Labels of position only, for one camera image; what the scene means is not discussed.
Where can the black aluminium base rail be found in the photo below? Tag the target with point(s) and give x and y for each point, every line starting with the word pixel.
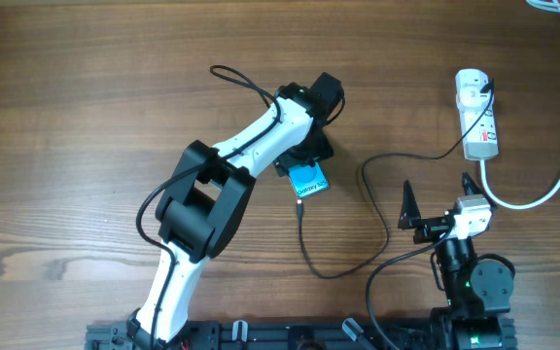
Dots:
pixel 405 333

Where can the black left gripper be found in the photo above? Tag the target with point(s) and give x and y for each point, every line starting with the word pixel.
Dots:
pixel 285 160

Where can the white power strip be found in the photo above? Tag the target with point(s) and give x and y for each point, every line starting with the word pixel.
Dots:
pixel 478 128

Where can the white USB charger plug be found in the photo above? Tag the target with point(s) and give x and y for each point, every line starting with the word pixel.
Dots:
pixel 472 98

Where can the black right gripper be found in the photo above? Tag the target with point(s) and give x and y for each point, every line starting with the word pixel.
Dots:
pixel 431 227

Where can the Galaxy smartphone with teal screen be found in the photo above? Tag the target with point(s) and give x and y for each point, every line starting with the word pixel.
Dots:
pixel 308 180

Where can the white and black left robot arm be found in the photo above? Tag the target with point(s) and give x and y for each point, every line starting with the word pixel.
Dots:
pixel 201 206

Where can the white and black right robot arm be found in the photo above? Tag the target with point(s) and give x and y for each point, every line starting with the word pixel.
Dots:
pixel 477 287

